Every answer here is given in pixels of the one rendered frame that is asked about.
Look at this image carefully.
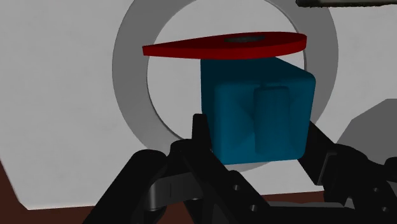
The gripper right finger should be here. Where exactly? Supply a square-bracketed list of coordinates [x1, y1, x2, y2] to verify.
[296, 120, 397, 224]

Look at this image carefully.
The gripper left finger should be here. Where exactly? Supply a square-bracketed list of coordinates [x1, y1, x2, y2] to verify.
[81, 113, 274, 224]

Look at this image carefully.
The blue block with red lid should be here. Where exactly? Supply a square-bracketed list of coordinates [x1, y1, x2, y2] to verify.
[142, 31, 317, 166]

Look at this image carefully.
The white plate with grey rim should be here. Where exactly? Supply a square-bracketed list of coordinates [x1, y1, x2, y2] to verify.
[111, 0, 340, 173]

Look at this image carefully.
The white table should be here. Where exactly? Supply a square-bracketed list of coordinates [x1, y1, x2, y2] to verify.
[0, 0, 397, 211]

